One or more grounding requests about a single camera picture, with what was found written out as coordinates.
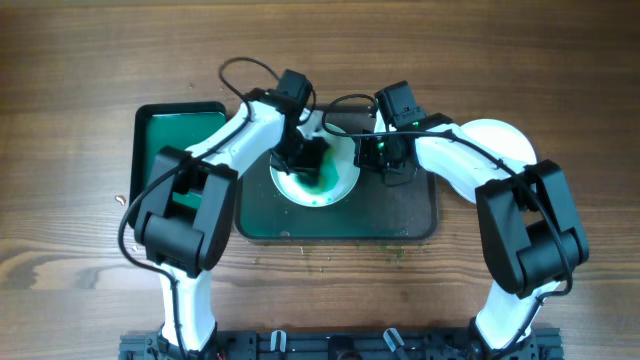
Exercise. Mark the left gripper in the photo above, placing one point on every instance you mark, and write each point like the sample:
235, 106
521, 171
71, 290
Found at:
306, 157

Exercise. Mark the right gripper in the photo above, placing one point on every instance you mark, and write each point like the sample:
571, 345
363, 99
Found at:
363, 157

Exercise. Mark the green scrub sponge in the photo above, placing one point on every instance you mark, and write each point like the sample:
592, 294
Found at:
313, 180

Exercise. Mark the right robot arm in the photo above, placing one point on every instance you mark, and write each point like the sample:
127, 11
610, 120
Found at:
532, 236

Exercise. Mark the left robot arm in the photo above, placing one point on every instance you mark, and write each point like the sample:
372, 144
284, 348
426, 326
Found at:
184, 215

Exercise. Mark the dark brown serving tray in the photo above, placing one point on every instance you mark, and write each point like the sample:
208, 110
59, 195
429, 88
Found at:
405, 211

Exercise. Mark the green water tray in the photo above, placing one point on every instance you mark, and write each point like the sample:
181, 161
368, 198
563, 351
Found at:
178, 125

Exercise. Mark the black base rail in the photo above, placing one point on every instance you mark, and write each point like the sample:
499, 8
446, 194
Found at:
444, 343

